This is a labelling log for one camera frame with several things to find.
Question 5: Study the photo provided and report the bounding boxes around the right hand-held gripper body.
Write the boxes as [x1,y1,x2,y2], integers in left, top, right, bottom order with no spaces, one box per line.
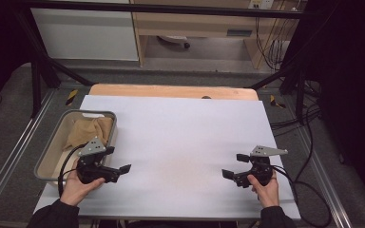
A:
[233,145,289,189]

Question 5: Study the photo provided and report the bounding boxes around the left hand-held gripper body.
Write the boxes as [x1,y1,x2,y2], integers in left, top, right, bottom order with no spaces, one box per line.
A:
[76,136,122,185]

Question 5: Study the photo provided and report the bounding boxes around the tan cloth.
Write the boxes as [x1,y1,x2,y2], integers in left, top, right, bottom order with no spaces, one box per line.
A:
[62,116,114,152]

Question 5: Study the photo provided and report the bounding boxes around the beige basket with grey rim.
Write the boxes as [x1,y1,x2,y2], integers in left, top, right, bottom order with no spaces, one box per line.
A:
[33,108,119,188]

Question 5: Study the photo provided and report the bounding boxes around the person's left hand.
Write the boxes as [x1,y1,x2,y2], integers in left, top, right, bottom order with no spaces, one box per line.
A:
[60,158,106,207]

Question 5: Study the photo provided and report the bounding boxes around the person's right hand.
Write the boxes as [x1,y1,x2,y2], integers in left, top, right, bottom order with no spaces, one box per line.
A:
[247,175,280,209]

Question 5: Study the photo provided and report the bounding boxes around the white table cover board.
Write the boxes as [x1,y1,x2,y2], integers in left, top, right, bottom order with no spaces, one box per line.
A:
[33,94,302,220]

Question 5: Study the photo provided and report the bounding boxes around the yellow black striped tape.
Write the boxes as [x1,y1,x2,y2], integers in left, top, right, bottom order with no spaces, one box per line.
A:
[65,88,79,107]
[269,94,287,109]

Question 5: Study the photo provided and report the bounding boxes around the white cabinet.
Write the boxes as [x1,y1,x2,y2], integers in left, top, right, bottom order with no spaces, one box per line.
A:
[29,8,140,62]

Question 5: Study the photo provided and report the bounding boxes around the office chair base with caster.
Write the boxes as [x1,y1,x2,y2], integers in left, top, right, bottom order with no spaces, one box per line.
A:
[156,34,191,50]

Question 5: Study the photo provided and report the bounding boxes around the light wooden desk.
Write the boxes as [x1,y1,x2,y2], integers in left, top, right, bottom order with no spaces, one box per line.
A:
[129,0,300,70]

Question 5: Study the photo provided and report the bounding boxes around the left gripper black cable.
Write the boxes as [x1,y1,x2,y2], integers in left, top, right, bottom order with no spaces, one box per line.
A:
[57,142,88,198]

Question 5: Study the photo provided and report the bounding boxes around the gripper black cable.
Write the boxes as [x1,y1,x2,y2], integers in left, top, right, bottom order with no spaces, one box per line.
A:
[57,142,88,198]
[271,164,333,228]

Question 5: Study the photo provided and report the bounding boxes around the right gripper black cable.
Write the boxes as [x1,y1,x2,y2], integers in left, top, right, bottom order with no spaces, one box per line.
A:
[271,164,333,228]

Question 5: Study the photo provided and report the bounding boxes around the bundle of black floor cables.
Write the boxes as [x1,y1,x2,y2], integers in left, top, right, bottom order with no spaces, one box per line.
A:
[270,105,321,131]

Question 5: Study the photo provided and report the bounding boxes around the aluminium floor rail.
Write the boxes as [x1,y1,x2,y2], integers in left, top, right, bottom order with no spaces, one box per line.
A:
[0,89,57,217]
[297,126,354,228]

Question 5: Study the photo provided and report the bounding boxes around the black metal frame strut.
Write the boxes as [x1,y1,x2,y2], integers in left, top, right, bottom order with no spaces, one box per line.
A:
[12,9,95,119]
[248,61,308,126]

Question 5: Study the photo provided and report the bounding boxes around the hanging black cables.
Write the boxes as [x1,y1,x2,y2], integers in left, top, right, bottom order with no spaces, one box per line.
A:
[254,15,297,71]

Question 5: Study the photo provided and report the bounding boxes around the black metal frame bar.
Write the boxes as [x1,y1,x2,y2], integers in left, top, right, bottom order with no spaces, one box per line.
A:
[18,0,306,20]

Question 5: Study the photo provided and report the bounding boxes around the white wall socket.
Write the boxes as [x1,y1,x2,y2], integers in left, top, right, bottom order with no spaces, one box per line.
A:
[247,0,276,10]

